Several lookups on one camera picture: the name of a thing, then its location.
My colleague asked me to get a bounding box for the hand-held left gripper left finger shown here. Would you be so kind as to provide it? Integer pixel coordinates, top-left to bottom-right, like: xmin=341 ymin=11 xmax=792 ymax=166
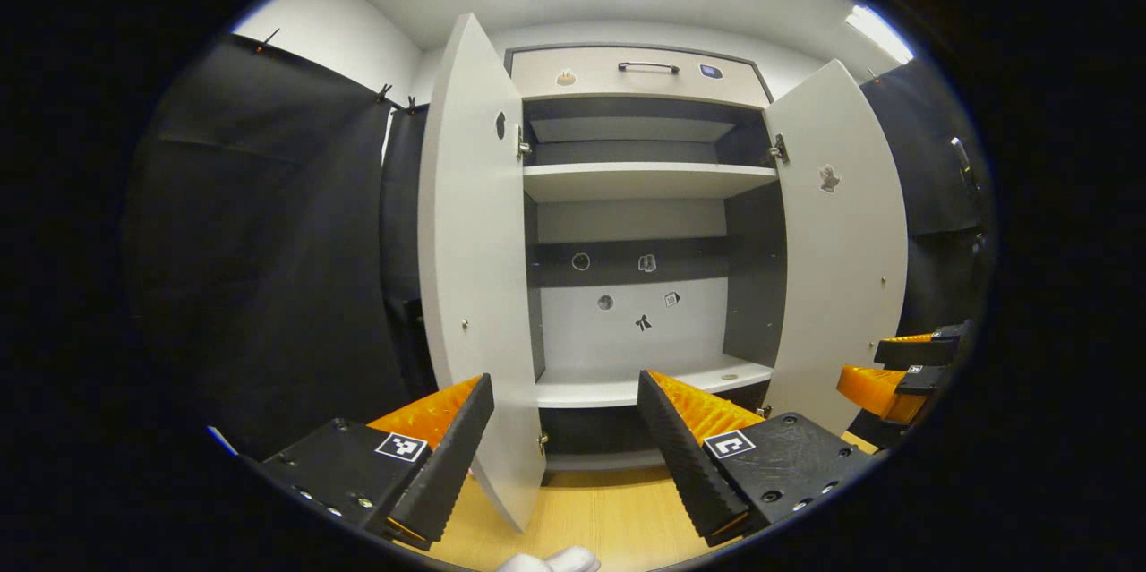
xmin=260 ymin=372 xmax=496 ymax=552

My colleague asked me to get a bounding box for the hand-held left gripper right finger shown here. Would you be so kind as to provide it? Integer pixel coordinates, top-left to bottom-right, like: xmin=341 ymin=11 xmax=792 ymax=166
xmin=637 ymin=369 xmax=874 ymax=548

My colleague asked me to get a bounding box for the light grey shoe cabinet door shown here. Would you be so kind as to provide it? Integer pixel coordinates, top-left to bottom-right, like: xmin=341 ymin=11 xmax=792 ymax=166
xmin=763 ymin=59 xmax=910 ymax=437
xmin=417 ymin=13 xmax=547 ymax=534

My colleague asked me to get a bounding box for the grey double-door shoe cabinet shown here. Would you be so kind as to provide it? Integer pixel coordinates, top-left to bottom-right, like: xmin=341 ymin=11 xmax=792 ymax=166
xmin=503 ymin=44 xmax=789 ymax=474

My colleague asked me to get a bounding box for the white cabinet shelf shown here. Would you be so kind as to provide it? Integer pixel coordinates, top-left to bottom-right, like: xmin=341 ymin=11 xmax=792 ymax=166
xmin=522 ymin=162 xmax=780 ymax=203
xmin=528 ymin=115 xmax=737 ymax=143
xmin=535 ymin=355 xmax=775 ymax=409

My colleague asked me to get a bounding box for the grey cabinet drawer front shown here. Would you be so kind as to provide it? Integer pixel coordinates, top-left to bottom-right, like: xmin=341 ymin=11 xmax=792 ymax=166
xmin=509 ymin=46 xmax=773 ymax=110

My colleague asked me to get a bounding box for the black backdrop cloth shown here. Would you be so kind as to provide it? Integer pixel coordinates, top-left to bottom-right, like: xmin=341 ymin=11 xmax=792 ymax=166
xmin=125 ymin=33 xmax=431 ymax=461
xmin=859 ymin=60 xmax=996 ymax=448

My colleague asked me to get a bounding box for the ceiling light panel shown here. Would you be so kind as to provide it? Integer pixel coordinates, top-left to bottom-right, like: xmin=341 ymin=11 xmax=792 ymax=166
xmin=846 ymin=5 xmax=916 ymax=65

